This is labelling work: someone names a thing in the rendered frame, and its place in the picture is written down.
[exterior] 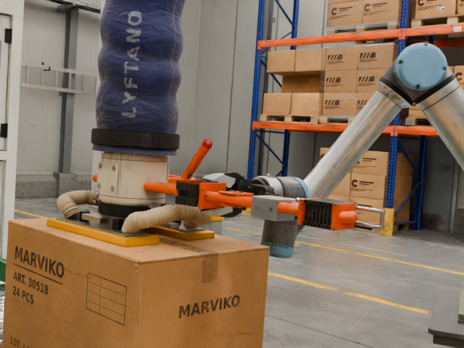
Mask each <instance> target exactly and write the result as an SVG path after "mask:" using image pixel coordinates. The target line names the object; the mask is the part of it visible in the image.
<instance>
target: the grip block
mask: <svg viewBox="0 0 464 348"><path fill-rule="evenodd" d="M207 191H212V192H216V193H217V192H218V191H226V183H225V182H203V180H177V182H176V194H175V204H176V205H187V206H194V207H197V205H198V209H218V208H224V207H225V206H221V205H218V203H219V202H211V201H206V200H205V199H204V194H205V193H206V192H207Z"/></svg>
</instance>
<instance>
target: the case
mask: <svg viewBox="0 0 464 348"><path fill-rule="evenodd" d="M55 218H58V217H54V218H39V219H22V220H8V243H7V258H6V284H5V298H4V313H3V340H2V348H262V344H263V335H264V316H265V307H266V296H267V278H268V269H269V251H270V247H269V246H265V245H261V244H256V243H252V242H247V241H244V240H238V239H235V238H229V237H226V236H222V235H216V234H215V237H214V238H213V239H205V240H193V241H185V240H180V239H176V238H171V237H168V236H165V235H159V234H156V233H150V232H147V231H142V230H141V232H145V233H148V234H149V235H155V236H157V237H159V244H153V245H146V246H134V247H123V246H119V245H116V244H111V243H108V242H104V241H101V240H96V239H93V238H89V237H86V236H82V235H78V234H75V233H71V232H67V231H63V230H60V229H56V228H53V227H50V226H47V220H48V219H55Z"/></svg>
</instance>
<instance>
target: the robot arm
mask: <svg viewBox="0 0 464 348"><path fill-rule="evenodd" d="M413 103H415V104H416V105H417V106H418V107H419V108H420V109H421V111H422V112H423V114H424V115H425V116H426V118H427V119H428V121H429V122H430V124H431V125H432V126H433V128H434V130H435V131H436V132H437V133H438V135H439V137H440V138H441V139H442V141H443V142H444V144H445V145H446V147H447V148H448V149H449V151H450V152H451V154H452V155H453V156H454V158H455V159H456V161H457V162H458V163H459V165H460V166H461V168H462V169H463V170H464V90H463V89H462V88H461V86H460V85H459V83H458V82H457V80H456V77H455V76H454V74H453V72H452V71H451V70H450V68H449V67H448V66H447V60H446V58H445V55H444V54H443V52H442V51H441V50H440V49H439V48H437V47H436V46H434V45H432V44H430V43H415V44H412V45H410V46H408V47H406V48H405V49H404V50H403V51H402V52H401V53H400V54H399V56H398V57H397V58H396V60H395V61H394V62H393V64H392V65H391V66H390V67H389V68H388V69H387V71H386V72H385V73H384V75H383V76H382V77H381V78H380V79H379V80H378V90H377V91H376V92H375V94H374V95H373V96H372V98H371V99H370V100H369V101H368V102H367V103H366V105H365V106H364V107H363V108H362V110H361V111H360V112H359V113H358V114H357V115H356V117H355V118H354V119H353V121H352V122H351V123H350V125H348V127H347V128H346V129H345V130H344V132H343V133H342V134H341V135H340V137H339V138H338V139H337V140H336V141H335V142H334V144H333V145H332V146H331V148H330V149H329V150H328V151H327V152H326V153H325V155H324V156H323V157H322V159H321V160H320V161H319V162H318V163H317V164H316V166H315V167H314V168H313V169H312V171H311V172H310V173H309V174H308V176H306V178H305V179H304V180H303V181H302V180H301V179H300V178H297V177H292V176H286V177H271V176H270V174H267V175H266V176H258V177H255V178H253V179H252V180H251V181H250V182H249V181H248V180H246V179H245V177H242V176H241V175H240V174H239V173H233V172H229V173H214V174H210V175H204V176H205V177H203V180H206V181H208V182H225V183H226V191H230V190H232V191H241V192H246V193H253V194H254V195H264V194H265V193H271V194H276V195H279V197H288V198H293V199H297V197H299V198H304V199H308V198H322V199H325V198H328V197H329V195H330V194H331V193H332V192H333V190H334V189H335V188H336V187H337V185H339V183H340V182H341V181H342V180H343V179H344V177H345V176H346V175H347V174H348V172H350V170H351V169H352V168H353V167H354V166H355V164H356V163H357V162H358V160H359V159H360V158H361V157H362V156H363V155H364V154H365V152H366V151H367V150H368V149H369V147H370V146H371V145H372V144H373V143H374V142H375V141H376V139H377V138H378V137H379V136H380V134H381V133H382V132H383V131H384V130H385V129H386V127H387V126H388V125H389V124H390V122H391V121H392V120H393V119H394V118H395V116H397V114H398V113H399V112H400V111H401V109H403V108H409V107H411V106H412V105H413ZM296 202H297V200H296ZM246 209H247V207H242V208H241V209H239V208H233V207H228V206H226V207H224V208H218V209H202V210H200V212H201V213H203V214H205V215H211V216H218V217H224V218H233V217H235V216H237V215H238V214H239V213H242V210H243V211H245V210H246ZM297 221H298V216H297V215H295V217H294V220H287V221H278V222H276V221H271V220H264V227H263V232H262V240H261V243H260V244H261V245H265V246H268V247H270V251H269V256H272V257H276V258H290V257H291V256H292V255H293V252H294V249H293V248H294V243H295V240H296V237H297V235H298V234H299V232H301V230H302V229H303V228H304V227H305V225H299V224H297Z"/></svg>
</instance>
